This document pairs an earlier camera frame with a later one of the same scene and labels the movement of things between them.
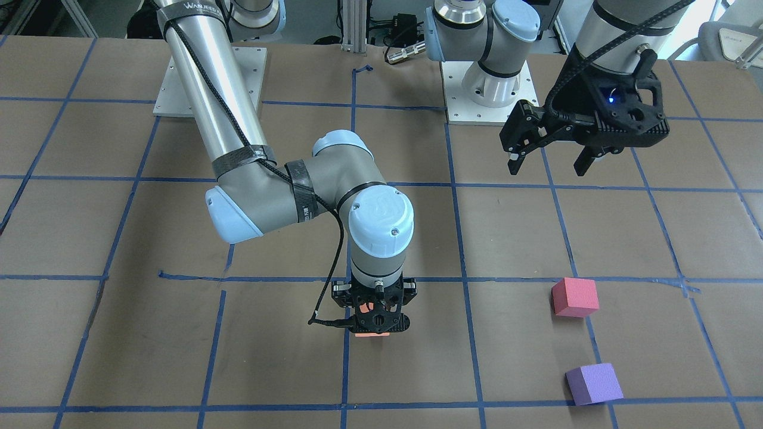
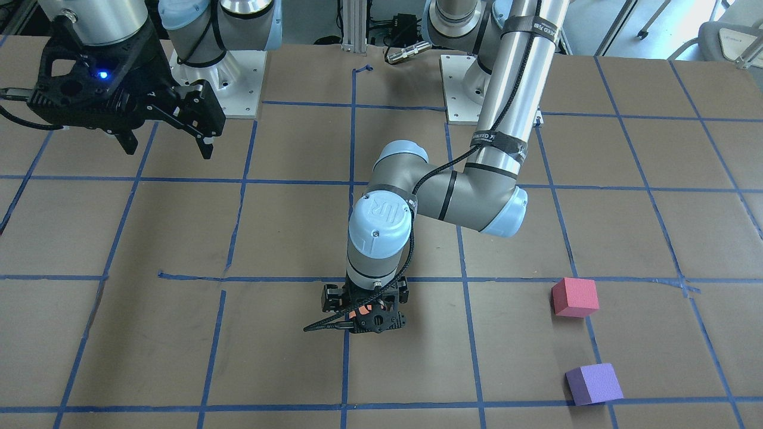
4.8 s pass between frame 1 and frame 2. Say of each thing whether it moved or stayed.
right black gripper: moved
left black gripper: moved
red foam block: stayed
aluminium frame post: stayed
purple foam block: stayed
